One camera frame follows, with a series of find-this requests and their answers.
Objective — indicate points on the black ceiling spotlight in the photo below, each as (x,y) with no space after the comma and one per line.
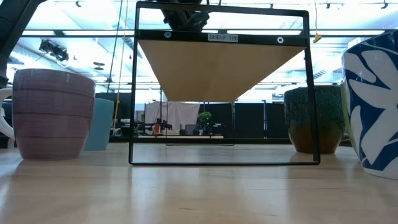
(54,51)

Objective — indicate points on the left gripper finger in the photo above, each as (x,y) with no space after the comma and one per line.
(199,20)
(175,21)

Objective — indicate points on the large black screen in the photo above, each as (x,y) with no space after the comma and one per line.
(122,105)

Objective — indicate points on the dark green brown mug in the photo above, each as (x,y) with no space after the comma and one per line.
(298,118)

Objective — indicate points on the blue white floral mug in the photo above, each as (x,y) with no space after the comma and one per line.
(373,109)

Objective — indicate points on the small grey monitor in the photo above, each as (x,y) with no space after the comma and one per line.
(191,129)

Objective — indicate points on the black partition panels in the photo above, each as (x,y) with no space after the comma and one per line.
(248,119)

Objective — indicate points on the light blue mug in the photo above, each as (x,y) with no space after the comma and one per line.
(101,124)

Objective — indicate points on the white hanging cloth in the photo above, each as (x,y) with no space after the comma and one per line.
(180,113)

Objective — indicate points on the round ceiling disc fixture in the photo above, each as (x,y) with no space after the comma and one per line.
(99,63)

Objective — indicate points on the white shelf label sticker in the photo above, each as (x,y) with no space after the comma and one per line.
(223,38)

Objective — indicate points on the black metal shelf wooden board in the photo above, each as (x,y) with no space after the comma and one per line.
(217,71)

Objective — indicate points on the small red object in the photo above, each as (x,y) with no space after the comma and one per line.
(156,128)

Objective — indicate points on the black background robot arm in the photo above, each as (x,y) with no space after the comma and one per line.
(163,126)

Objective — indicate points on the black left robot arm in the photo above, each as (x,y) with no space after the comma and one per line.
(14,28)

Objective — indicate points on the green potted plant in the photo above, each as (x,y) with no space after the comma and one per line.
(205,119)

